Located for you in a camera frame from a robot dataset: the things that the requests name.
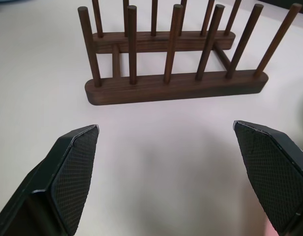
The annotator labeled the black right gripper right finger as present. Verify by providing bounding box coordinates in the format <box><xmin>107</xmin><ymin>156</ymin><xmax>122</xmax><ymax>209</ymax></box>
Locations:
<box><xmin>233</xmin><ymin>120</ymin><xmax>303</xmax><ymax>236</ymax></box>

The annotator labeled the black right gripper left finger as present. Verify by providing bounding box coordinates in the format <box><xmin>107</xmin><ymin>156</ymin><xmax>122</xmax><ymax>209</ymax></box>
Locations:
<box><xmin>0</xmin><ymin>124</ymin><xmax>100</xmax><ymax>236</ymax></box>

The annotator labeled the dark wooden dish rack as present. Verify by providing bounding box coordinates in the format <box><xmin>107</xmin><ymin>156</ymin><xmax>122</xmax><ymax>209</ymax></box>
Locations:
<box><xmin>77</xmin><ymin>0</ymin><xmax>303</xmax><ymax>106</ymax></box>

